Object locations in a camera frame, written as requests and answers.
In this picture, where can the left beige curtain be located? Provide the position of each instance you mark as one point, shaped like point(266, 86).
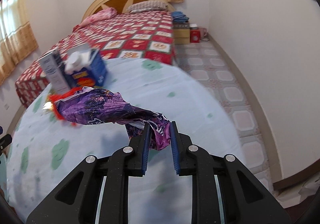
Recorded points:
point(17, 38)

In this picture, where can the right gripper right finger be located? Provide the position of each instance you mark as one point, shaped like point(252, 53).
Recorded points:
point(223, 189)

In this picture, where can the pink pillow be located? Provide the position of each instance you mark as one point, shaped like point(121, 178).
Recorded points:
point(104, 14)

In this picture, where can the striped pillow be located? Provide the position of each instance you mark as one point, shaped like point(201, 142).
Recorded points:
point(145, 6)

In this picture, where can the grey white milk carton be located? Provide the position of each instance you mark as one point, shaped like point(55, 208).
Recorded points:
point(54, 68)

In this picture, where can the folded blue cloth stack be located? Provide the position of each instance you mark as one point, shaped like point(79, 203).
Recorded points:
point(179, 17)

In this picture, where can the purple snack wrapper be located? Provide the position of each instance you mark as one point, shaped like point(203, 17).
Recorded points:
point(98, 106)

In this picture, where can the red box beside bed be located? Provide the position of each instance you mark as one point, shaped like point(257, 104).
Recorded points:
point(197, 33)

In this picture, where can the bed with red quilt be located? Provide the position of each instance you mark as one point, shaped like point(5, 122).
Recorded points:
point(139, 35)

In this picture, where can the blue white capped carton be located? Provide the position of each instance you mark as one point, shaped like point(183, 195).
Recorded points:
point(85, 66)

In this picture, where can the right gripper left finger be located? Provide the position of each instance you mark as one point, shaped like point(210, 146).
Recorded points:
point(96, 190)

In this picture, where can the light blue patterned tablecloth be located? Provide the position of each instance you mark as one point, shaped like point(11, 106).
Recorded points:
point(45, 150)

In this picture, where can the cardboard box beside bed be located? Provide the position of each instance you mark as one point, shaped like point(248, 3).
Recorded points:
point(181, 32)

